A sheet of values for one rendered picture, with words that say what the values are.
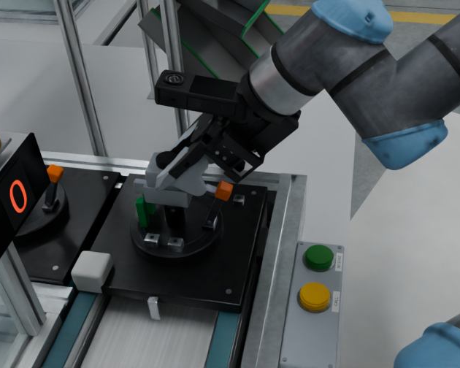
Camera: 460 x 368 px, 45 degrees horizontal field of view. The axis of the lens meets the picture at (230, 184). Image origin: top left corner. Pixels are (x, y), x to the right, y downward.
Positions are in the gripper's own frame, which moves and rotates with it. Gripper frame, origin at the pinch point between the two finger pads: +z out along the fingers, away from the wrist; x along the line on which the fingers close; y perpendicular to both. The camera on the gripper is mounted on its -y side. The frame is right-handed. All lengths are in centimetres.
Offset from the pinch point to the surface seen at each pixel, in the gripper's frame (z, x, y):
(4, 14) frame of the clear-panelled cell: 67, 86, -44
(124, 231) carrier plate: 14.1, -1.4, 2.6
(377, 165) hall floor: 54, 139, 103
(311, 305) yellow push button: -5.4, -10.5, 24.4
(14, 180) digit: -3.8, -18.5, -14.9
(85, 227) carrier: 18.2, -1.6, -2.1
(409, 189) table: -7, 27, 43
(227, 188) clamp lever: -4.3, -0.3, 8.2
